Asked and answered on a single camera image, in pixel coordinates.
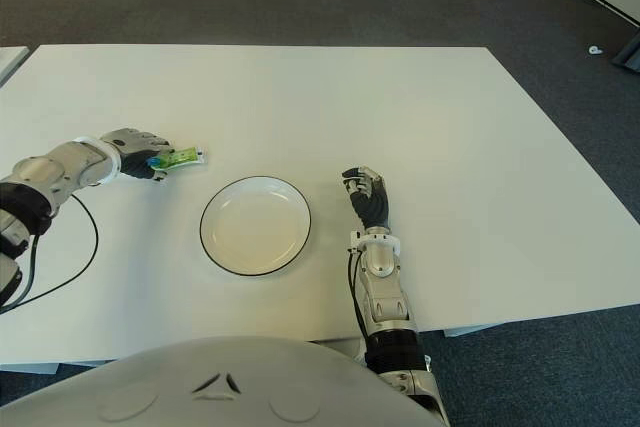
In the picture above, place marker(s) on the dark grey chair base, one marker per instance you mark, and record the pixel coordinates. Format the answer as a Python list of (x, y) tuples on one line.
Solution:
[(629, 54)]

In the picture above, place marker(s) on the white floor scrap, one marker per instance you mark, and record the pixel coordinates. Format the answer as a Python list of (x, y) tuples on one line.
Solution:
[(595, 50)]

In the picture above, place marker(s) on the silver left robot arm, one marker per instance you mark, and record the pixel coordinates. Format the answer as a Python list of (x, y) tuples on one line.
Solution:
[(55, 172)]

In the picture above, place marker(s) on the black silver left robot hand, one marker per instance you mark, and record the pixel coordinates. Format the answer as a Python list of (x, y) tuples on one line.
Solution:
[(132, 154)]

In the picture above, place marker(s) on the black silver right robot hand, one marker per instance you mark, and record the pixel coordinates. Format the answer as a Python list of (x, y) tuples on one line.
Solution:
[(371, 202)]

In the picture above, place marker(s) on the green toothpaste tube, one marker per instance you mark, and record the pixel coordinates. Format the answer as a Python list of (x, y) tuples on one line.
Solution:
[(180, 157)]

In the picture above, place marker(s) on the small white side table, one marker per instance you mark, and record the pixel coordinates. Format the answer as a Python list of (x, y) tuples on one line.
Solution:
[(10, 63)]

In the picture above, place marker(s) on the white plate with black rim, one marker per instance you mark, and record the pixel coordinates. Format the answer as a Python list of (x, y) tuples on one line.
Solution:
[(255, 227)]

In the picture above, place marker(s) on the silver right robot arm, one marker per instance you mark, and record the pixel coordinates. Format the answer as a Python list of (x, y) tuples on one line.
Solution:
[(387, 297)]

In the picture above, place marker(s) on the silver robot torso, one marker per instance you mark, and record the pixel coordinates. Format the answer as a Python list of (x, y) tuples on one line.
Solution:
[(215, 387)]

